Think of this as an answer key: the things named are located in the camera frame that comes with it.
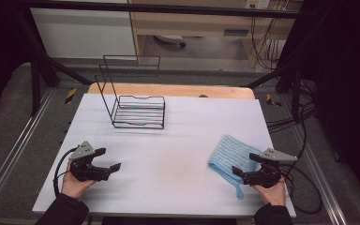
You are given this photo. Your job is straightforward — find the white table mat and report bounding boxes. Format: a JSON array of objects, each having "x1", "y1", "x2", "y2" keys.
[{"x1": 32, "y1": 93, "x2": 297, "y2": 218}]

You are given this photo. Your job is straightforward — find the black metal stand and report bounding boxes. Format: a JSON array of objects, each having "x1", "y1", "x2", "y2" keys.
[
  {"x1": 12, "y1": 8, "x2": 92, "y2": 117},
  {"x1": 246, "y1": 46, "x2": 305, "y2": 124}
]

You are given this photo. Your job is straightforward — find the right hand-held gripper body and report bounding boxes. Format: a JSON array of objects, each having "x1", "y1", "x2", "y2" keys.
[{"x1": 242, "y1": 148, "x2": 298, "y2": 189}]

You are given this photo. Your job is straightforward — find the white chair base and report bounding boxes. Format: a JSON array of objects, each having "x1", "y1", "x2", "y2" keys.
[{"x1": 154, "y1": 34, "x2": 188, "y2": 49}]

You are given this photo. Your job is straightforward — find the yellow black floor tape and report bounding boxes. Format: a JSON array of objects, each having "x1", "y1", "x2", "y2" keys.
[
  {"x1": 265, "y1": 93, "x2": 282, "y2": 108},
  {"x1": 64, "y1": 87, "x2": 78, "y2": 105}
]

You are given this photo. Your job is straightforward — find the white cabinet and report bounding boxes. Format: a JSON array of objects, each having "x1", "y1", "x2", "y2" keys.
[{"x1": 30, "y1": 7, "x2": 138, "y2": 60}]

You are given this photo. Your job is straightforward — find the black horizontal frame bar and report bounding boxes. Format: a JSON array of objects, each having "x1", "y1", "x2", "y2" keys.
[{"x1": 18, "y1": 0, "x2": 304, "y2": 20}]

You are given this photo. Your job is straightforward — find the right hand-held gripper black cable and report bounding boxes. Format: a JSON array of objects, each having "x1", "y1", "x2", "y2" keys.
[{"x1": 279, "y1": 163, "x2": 324, "y2": 216}]

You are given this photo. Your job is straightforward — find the aluminium floor rail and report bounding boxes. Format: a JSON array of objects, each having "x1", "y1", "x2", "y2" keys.
[
  {"x1": 0, "y1": 88, "x2": 56, "y2": 214},
  {"x1": 292, "y1": 125, "x2": 349, "y2": 225}
]

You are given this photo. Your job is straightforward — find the person's left hand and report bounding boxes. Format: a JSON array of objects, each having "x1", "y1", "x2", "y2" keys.
[{"x1": 61, "y1": 170, "x2": 98, "y2": 201}]

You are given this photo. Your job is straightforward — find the light wooden desk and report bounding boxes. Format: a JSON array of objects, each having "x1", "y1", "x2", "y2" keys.
[{"x1": 127, "y1": 0, "x2": 304, "y2": 69}]

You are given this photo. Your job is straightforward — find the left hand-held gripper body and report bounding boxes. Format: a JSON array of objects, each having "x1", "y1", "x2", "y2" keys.
[{"x1": 68, "y1": 140, "x2": 112, "y2": 183}]

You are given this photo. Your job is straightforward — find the person's right hand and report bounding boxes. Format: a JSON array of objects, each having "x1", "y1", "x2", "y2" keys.
[{"x1": 251, "y1": 177, "x2": 287, "y2": 207}]

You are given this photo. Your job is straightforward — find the left hand-held gripper black cable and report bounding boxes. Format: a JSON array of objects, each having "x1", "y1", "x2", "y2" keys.
[{"x1": 52, "y1": 148, "x2": 77, "y2": 197}]

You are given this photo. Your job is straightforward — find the black floor cables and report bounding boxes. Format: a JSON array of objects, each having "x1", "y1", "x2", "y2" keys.
[{"x1": 265, "y1": 83, "x2": 318, "y2": 134}]

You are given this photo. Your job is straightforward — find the black wire rack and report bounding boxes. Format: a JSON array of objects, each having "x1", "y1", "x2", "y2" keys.
[{"x1": 94, "y1": 54, "x2": 167, "y2": 129}]

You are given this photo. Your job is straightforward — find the hanging black cables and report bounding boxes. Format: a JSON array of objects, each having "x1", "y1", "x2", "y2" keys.
[{"x1": 250, "y1": 15, "x2": 283, "y2": 70}]

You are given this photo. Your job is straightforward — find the hand-held gripper black cable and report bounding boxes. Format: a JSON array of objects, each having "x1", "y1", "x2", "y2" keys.
[
  {"x1": 52, "y1": 148, "x2": 77, "y2": 197},
  {"x1": 279, "y1": 163, "x2": 324, "y2": 216}
]

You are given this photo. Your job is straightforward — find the blue striped towel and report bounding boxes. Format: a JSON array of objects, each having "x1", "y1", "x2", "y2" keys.
[{"x1": 207, "y1": 134, "x2": 263, "y2": 201}]

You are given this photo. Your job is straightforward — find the white power strip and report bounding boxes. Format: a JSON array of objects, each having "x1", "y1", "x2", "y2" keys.
[{"x1": 245, "y1": 0, "x2": 272, "y2": 10}]

